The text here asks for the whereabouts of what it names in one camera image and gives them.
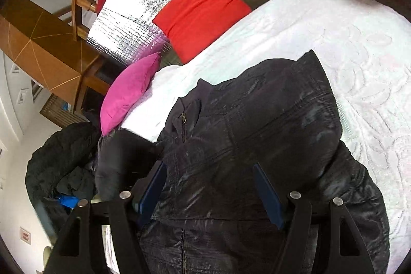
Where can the black puffer jacket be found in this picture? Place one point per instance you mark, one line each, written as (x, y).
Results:
(244, 132)

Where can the wicker basket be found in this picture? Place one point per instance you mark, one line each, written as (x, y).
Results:
(56, 112)

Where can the brown wooden cabinet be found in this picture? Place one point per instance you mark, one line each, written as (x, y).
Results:
(41, 52)

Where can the wall socket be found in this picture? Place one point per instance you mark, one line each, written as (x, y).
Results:
(25, 234)

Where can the large red pillow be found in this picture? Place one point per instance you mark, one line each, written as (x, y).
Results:
(200, 10)

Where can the pile of dark clothes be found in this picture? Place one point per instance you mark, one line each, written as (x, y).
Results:
(54, 158)

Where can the white textured bed blanket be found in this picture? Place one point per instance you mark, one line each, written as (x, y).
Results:
(353, 52)

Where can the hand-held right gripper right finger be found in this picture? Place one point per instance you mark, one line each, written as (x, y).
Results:
(269, 197)

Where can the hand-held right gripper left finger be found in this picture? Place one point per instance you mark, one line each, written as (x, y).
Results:
(151, 193)

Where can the blue bag on floor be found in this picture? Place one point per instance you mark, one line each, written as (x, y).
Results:
(68, 201)

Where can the pink pillow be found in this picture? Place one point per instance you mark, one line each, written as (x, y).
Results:
(128, 94)

